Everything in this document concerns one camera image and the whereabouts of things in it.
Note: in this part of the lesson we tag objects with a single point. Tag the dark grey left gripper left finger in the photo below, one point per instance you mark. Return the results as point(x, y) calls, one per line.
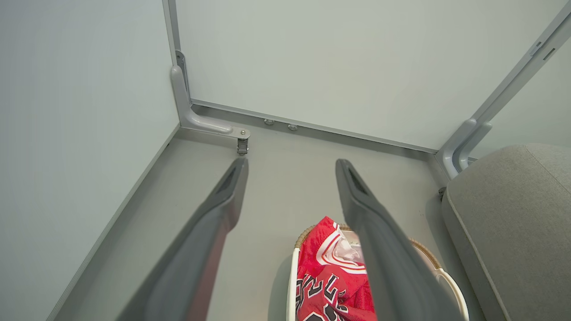
point(196, 254)

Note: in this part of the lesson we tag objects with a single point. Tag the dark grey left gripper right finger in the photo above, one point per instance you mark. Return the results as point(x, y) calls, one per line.
point(392, 267)

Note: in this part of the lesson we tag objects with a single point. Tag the grey upholstered seat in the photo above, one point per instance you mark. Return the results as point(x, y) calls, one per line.
point(513, 227)

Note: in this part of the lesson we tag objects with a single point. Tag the white wicker-rimmed laundry basket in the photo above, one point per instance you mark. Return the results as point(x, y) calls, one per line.
point(446, 278)

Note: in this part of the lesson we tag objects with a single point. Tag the red basketball jersey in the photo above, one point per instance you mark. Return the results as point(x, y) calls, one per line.
point(332, 276)

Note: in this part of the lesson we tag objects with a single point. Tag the small caster wheel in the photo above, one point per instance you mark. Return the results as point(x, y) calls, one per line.
point(242, 146)

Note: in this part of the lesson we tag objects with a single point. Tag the grey partition foot bracket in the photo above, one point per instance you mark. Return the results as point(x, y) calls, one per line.
point(196, 113)

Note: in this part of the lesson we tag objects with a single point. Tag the grey partition frame post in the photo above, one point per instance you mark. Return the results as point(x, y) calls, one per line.
point(499, 98)

